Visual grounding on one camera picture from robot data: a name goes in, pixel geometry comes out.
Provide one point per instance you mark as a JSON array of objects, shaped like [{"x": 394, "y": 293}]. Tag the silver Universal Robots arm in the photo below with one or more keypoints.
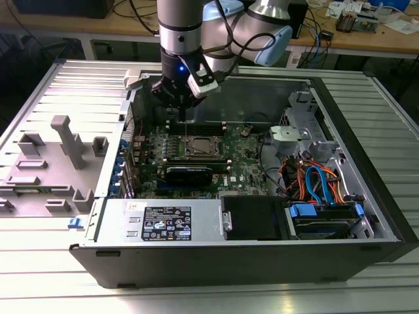
[{"x": 180, "y": 29}]

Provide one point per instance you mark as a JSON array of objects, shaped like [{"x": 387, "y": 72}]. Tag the CPU socket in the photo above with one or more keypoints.
[{"x": 216, "y": 156}]

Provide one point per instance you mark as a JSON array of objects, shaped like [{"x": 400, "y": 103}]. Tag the blue card retainer clip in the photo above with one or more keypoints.
[
  {"x": 116, "y": 177},
  {"x": 120, "y": 161},
  {"x": 123, "y": 145},
  {"x": 114, "y": 191}
]

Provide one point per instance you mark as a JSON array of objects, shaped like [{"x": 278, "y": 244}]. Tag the silver coin battery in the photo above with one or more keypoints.
[{"x": 244, "y": 132}]

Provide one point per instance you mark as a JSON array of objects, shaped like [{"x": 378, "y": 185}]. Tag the black graphics card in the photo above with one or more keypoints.
[{"x": 188, "y": 176}]

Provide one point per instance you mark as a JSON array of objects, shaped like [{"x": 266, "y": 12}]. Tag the green motherboard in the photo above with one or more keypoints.
[{"x": 242, "y": 157}]

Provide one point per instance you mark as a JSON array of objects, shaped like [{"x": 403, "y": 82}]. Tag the wooden workbench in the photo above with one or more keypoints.
[
  {"x": 376, "y": 42},
  {"x": 65, "y": 26}
]

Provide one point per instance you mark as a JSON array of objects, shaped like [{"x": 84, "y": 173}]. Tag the silver metal drive cage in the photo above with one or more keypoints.
[{"x": 288, "y": 134}]

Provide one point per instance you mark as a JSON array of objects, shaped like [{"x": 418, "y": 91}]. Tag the large black box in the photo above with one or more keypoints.
[{"x": 59, "y": 8}]

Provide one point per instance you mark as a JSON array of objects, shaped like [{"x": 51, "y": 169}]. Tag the silver power supply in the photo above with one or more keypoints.
[{"x": 111, "y": 216}]

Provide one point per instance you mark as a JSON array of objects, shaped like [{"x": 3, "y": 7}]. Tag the black computer tower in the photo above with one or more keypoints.
[{"x": 301, "y": 19}]

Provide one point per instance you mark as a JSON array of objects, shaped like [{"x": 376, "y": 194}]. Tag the black drive bay box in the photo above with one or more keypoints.
[{"x": 252, "y": 217}]

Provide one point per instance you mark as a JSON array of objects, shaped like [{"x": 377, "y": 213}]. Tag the grey parts rack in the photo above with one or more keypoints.
[{"x": 49, "y": 183}]

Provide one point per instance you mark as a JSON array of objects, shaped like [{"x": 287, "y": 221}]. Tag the small black box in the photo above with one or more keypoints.
[{"x": 326, "y": 35}]

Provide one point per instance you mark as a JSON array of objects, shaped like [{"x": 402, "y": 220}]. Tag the blue plastic latch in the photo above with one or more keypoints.
[{"x": 74, "y": 223}]

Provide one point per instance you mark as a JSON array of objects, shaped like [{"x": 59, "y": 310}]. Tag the copper wound transformer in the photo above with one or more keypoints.
[{"x": 346, "y": 21}]

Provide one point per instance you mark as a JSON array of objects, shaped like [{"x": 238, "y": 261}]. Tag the white printed papers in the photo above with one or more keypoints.
[{"x": 340, "y": 6}]

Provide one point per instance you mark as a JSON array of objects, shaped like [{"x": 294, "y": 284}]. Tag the black open PC case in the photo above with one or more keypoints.
[{"x": 229, "y": 265}]

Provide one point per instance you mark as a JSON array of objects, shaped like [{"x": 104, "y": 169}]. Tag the small electronic device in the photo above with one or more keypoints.
[{"x": 368, "y": 24}]

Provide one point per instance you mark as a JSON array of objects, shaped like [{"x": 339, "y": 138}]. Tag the hard disk in blue carrier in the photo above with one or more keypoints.
[{"x": 322, "y": 225}]

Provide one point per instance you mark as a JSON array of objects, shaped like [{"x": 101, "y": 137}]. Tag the white paper sheet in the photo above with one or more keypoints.
[{"x": 402, "y": 26}]

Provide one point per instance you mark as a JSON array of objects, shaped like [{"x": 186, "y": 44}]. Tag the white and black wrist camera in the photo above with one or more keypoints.
[{"x": 203, "y": 81}]

